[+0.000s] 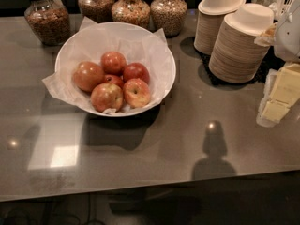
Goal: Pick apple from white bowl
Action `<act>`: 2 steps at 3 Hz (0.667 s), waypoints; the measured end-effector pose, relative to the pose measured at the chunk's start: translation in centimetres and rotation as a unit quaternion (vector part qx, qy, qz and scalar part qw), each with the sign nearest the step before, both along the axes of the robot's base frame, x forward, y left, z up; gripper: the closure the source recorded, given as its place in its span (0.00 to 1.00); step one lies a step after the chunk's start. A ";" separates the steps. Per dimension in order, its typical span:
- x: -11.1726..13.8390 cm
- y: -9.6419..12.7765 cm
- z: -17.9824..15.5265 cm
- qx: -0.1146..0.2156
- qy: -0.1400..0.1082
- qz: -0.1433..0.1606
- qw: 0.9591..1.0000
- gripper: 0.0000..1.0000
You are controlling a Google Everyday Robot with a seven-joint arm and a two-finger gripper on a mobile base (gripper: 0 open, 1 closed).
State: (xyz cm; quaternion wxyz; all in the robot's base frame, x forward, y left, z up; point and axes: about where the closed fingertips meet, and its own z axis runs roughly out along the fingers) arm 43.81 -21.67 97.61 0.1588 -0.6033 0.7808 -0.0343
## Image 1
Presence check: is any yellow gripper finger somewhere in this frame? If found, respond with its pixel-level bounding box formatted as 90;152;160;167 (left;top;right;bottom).
254;24;276;47
256;63;300;128

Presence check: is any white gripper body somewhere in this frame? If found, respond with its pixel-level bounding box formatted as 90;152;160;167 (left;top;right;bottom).
274;0;300;63

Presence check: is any right dark red apple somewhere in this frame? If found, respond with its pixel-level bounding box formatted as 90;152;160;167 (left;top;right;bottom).
123;63;150;83

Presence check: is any front right red apple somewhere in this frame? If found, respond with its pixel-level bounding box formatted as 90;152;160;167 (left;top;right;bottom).
123;79;151;108

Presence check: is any back red apple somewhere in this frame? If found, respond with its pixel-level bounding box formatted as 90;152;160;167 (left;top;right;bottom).
100;52;127;76

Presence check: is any white bowl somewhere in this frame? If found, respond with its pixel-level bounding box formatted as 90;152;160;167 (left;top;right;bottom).
54;22;177;118

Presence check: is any small middle red apple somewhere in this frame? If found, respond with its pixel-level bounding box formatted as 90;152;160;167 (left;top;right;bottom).
105;74;124;88

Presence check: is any front left red apple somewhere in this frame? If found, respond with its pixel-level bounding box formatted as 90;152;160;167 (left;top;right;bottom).
90;83;124;113

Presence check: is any large left red apple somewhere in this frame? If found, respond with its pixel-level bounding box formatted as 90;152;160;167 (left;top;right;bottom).
72;61;105;92

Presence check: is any black mat under stacks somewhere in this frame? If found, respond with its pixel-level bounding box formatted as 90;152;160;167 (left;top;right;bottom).
198;47;285;86

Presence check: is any front stack of paper bowls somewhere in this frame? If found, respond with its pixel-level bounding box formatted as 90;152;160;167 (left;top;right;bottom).
208;3;274;83

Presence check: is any stack of paper bowls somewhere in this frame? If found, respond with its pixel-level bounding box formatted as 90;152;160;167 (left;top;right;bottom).
208;3;274;83
194;0;246;55

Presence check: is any back stack of paper bowls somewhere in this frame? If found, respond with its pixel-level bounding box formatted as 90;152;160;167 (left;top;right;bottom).
194;0;246;55

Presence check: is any glass jar of cereal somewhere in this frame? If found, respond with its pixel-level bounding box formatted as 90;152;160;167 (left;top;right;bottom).
150;0;188;37
78;0;115;23
112;0;150;29

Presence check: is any left glass jar of nuts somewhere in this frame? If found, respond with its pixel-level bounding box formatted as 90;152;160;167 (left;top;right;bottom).
24;0;70;46

